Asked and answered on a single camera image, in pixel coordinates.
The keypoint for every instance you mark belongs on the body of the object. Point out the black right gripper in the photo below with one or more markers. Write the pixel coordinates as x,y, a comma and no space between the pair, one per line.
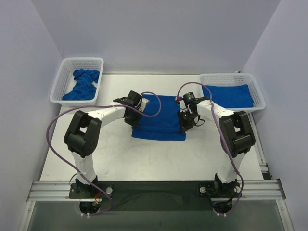
186,123

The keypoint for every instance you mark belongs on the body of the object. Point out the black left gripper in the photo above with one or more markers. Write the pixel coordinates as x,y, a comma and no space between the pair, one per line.
131,119

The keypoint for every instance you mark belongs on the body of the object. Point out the blue towel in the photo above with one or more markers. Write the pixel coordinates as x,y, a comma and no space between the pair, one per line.
232,96
163,127

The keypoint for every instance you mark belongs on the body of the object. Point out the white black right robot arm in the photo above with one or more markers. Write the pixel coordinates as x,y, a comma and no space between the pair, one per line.
236,134

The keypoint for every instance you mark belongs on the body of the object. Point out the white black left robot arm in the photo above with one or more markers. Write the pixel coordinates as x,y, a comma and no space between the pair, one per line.
82,135

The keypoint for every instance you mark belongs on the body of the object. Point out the crumpled blue towels in basket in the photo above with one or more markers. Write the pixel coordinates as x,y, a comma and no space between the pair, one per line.
84,88

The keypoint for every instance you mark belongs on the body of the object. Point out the white perforated right basket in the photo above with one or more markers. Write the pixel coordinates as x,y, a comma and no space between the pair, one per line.
234,79

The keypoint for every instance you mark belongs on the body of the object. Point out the white perforated basket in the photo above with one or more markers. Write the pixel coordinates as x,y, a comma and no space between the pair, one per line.
64,81
234,79

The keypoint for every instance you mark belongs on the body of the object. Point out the white perforated left basket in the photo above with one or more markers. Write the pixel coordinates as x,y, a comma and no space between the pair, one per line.
64,81

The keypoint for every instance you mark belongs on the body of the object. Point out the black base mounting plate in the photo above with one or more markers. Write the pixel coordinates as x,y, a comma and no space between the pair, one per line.
156,196

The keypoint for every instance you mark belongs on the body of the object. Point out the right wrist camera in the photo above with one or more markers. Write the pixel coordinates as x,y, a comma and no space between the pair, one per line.
187,98

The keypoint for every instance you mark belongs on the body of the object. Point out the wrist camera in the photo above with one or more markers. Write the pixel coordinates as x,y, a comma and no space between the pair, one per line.
187,98
144,103

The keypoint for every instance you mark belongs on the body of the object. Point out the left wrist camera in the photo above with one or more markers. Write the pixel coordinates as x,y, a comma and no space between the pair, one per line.
144,103

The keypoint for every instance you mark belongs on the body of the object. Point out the aluminium frame rail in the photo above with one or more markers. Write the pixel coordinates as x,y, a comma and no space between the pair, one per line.
261,206

